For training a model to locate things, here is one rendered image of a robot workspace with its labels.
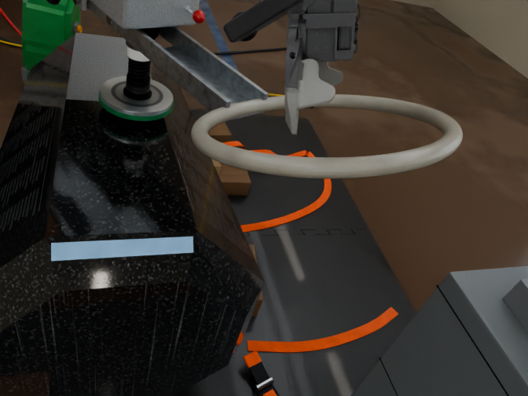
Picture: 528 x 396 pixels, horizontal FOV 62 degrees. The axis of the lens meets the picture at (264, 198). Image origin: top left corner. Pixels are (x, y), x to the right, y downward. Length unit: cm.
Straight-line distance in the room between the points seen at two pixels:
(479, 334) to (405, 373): 32
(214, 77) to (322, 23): 62
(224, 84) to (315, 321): 120
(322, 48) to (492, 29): 631
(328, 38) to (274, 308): 153
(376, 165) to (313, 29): 20
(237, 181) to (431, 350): 142
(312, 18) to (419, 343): 97
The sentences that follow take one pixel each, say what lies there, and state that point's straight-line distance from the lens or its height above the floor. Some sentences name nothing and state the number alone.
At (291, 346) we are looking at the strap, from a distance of 189.
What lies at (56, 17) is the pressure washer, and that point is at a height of 48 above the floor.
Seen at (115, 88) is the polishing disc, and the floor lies 86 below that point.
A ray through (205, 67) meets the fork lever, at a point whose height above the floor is 106.
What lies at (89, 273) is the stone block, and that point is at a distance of 105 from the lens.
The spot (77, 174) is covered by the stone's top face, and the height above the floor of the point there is 80.
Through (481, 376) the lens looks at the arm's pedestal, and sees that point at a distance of 119.
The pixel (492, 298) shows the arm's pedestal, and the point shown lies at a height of 85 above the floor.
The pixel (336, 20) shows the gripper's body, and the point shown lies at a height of 141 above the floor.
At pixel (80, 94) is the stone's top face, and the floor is 80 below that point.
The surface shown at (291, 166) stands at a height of 122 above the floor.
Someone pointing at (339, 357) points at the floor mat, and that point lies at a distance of 194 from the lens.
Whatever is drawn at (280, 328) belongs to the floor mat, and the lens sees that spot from 192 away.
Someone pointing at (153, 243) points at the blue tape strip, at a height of 79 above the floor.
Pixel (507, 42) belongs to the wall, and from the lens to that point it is 664.
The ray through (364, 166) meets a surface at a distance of 63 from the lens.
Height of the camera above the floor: 157
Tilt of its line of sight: 39 degrees down
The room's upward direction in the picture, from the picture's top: 18 degrees clockwise
